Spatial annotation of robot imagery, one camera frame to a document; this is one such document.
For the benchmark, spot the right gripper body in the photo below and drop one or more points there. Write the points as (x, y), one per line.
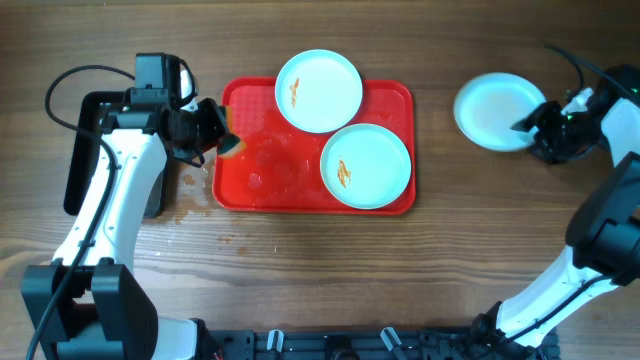
(561, 135)

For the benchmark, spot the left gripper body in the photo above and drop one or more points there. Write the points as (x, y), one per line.
(215, 125)

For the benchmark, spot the green orange sponge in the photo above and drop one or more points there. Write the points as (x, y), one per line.
(229, 144)

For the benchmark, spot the white plate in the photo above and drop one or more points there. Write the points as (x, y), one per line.
(487, 106)
(365, 166)
(318, 91)

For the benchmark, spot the white plate top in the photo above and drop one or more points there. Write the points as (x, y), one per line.
(318, 91)

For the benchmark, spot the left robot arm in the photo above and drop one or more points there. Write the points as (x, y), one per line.
(86, 304)

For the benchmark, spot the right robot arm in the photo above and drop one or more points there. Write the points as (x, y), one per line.
(602, 238)

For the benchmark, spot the red plastic tray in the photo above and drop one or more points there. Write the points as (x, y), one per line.
(279, 170)

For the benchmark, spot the black rectangular tray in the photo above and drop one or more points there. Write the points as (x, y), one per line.
(85, 156)

